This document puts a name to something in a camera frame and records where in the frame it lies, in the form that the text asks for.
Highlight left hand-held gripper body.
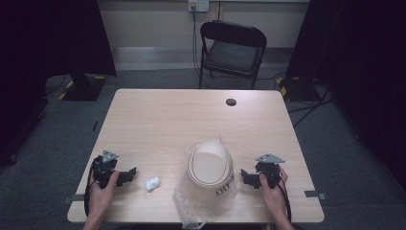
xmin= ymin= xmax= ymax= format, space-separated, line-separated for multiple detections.
xmin=91 ymin=149 xmax=121 ymax=190

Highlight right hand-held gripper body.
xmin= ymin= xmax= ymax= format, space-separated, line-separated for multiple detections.
xmin=255 ymin=152 xmax=286 ymax=190

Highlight person's left hand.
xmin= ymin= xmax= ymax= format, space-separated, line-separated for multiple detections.
xmin=87 ymin=170 xmax=121 ymax=221

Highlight person's right hand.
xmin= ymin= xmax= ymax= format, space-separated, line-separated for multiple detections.
xmin=259 ymin=166 xmax=290 ymax=219

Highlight white crumpled paper ball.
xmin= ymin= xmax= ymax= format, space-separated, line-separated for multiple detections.
xmin=145 ymin=175 xmax=162 ymax=193

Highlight beige paper bucket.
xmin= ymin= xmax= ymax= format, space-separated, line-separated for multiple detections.
xmin=186 ymin=140 xmax=235 ymax=201

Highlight clear plastic bag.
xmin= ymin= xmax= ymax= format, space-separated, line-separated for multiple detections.
xmin=171 ymin=135 xmax=239 ymax=230

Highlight black stand base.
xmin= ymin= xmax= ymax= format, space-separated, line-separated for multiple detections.
xmin=57 ymin=72 xmax=108 ymax=103
xmin=276 ymin=76 xmax=320 ymax=104

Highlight black folding chair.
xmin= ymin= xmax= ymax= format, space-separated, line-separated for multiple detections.
xmin=198 ymin=19 xmax=268 ymax=91

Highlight black curtain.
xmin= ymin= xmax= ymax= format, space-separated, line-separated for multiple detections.
xmin=285 ymin=0 xmax=406 ymax=191
xmin=0 ymin=0 xmax=118 ymax=167

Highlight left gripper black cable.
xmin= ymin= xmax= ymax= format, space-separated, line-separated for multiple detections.
xmin=82 ymin=158 xmax=98 ymax=219

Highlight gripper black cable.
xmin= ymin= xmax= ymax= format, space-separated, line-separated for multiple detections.
xmin=275 ymin=176 xmax=293 ymax=224
xmin=82 ymin=158 xmax=98 ymax=219

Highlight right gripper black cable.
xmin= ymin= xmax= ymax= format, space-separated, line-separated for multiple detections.
xmin=275 ymin=176 xmax=293 ymax=224

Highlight grey table bracket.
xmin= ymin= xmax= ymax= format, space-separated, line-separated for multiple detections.
xmin=304 ymin=190 xmax=327 ymax=201
xmin=61 ymin=194 xmax=86 ymax=206

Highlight black floor cables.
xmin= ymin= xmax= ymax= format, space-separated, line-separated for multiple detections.
xmin=273 ymin=71 xmax=336 ymax=128

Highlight black wall socket cable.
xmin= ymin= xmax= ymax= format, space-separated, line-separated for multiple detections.
xmin=191 ymin=5 xmax=203 ymax=78

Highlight white wall socket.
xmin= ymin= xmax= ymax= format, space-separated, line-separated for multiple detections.
xmin=187 ymin=0 xmax=211 ymax=13

